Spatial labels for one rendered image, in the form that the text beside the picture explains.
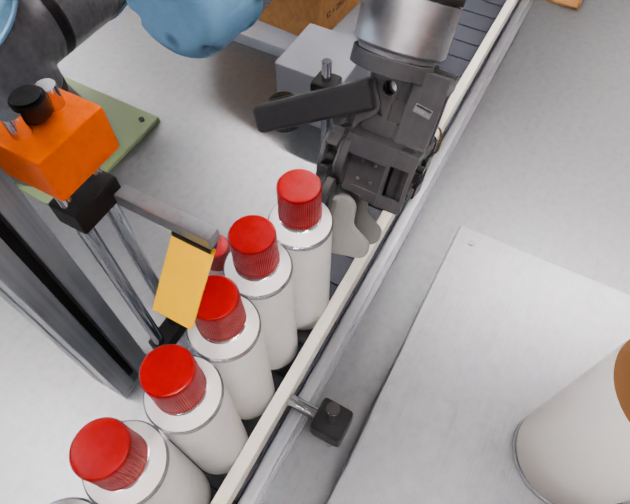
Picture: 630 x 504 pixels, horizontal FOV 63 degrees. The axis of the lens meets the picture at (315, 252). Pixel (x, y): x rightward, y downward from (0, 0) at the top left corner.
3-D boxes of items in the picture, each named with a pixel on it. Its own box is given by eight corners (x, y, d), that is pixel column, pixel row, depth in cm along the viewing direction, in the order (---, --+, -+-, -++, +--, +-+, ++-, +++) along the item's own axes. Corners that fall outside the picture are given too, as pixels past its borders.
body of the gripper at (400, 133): (394, 225, 43) (447, 79, 37) (303, 186, 45) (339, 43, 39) (417, 197, 49) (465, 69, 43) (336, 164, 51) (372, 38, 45)
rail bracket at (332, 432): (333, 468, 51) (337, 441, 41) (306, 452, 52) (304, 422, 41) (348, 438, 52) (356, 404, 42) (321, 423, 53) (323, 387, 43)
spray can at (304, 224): (314, 341, 53) (313, 225, 35) (270, 319, 54) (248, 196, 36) (337, 300, 55) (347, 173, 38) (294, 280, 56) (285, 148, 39)
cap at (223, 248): (236, 265, 63) (232, 251, 60) (209, 275, 62) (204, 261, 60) (227, 244, 65) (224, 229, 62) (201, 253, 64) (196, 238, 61)
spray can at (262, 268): (274, 382, 50) (253, 280, 33) (236, 350, 52) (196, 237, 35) (309, 343, 52) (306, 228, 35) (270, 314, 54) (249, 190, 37)
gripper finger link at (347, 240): (349, 299, 49) (378, 213, 44) (294, 273, 50) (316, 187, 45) (360, 284, 51) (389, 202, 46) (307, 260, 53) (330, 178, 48)
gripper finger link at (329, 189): (313, 242, 46) (339, 151, 42) (298, 236, 46) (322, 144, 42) (334, 224, 50) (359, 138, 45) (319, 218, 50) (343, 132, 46)
